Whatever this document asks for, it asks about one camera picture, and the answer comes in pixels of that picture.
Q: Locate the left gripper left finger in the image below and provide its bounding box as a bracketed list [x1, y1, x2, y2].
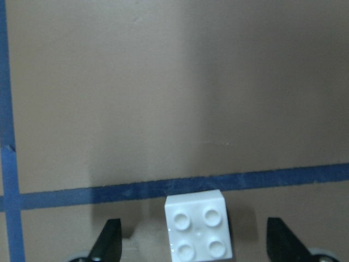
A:
[87, 218, 122, 261]

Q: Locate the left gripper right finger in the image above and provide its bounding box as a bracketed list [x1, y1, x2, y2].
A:
[267, 217, 319, 262]

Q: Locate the white block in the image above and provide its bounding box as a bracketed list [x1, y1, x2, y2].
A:
[164, 189, 233, 261]

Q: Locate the brown paper table cover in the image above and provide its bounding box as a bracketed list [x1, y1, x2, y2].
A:
[1, 1, 348, 261]

